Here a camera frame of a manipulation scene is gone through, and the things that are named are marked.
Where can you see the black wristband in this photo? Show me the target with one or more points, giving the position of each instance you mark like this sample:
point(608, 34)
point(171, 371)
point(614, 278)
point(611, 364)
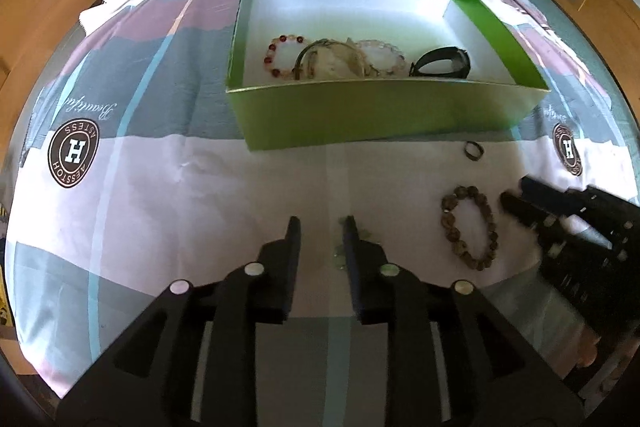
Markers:
point(462, 59)

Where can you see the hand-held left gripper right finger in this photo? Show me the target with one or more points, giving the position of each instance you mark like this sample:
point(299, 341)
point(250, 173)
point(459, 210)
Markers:
point(351, 247)

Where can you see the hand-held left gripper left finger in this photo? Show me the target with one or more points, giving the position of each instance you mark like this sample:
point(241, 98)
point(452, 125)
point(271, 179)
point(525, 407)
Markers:
point(293, 242)

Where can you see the green cardboard box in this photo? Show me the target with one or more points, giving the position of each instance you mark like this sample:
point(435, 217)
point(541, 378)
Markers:
point(375, 117)

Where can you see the pink grey checked bed sheet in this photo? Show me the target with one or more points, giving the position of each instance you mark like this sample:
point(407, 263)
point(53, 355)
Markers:
point(200, 207)

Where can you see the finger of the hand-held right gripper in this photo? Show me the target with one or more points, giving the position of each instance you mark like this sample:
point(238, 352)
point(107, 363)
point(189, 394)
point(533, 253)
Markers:
point(527, 212)
point(547, 199)

